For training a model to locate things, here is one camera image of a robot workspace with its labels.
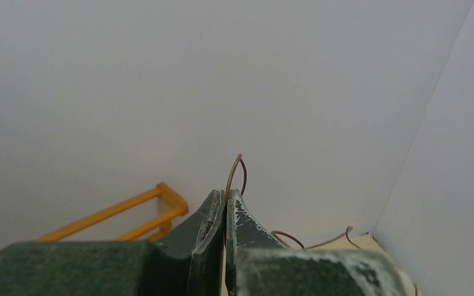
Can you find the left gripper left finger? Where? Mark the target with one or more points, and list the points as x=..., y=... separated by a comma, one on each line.
x=186, y=261

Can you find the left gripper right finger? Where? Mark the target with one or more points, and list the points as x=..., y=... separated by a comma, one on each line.
x=257, y=263

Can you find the wooden shelf rack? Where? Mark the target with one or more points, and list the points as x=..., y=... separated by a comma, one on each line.
x=147, y=216

